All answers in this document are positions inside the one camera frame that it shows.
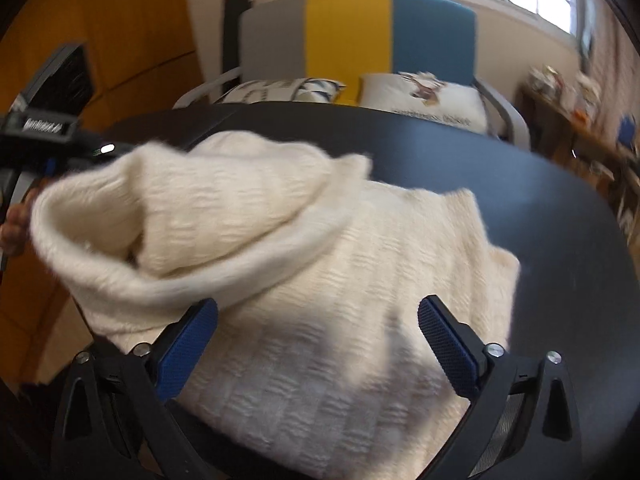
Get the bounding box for blue chair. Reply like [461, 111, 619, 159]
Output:
[619, 115, 638, 148]

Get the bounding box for white deer print pillow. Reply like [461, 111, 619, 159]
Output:
[359, 71, 488, 133]

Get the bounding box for geometric print pillow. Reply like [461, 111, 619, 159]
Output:
[215, 77, 347, 106]

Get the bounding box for orange wooden wardrobe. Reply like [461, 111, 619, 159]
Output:
[0, 0, 206, 381]

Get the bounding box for black upright post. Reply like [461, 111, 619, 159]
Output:
[222, 0, 251, 81]

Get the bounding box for wooden desk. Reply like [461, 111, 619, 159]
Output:
[520, 85, 640, 186]

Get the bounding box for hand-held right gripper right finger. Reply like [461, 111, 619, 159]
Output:
[417, 295, 583, 480]

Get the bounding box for person's left hand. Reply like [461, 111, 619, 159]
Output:
[0, 202, 36, 256]

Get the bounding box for cream knit sweater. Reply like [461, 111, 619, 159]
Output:
[30, 130, 523, 480]

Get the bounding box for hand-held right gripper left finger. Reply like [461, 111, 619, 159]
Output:
[52, 298, 219, 480]

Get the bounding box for grey yellow blue sofa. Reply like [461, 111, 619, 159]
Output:
[172, 0, 531, 151]

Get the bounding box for stack of clear boxes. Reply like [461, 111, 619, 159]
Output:
[575, 72, 603, 116]

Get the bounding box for beige patterned curtain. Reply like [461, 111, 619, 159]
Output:
[580, 0, 640, 126]

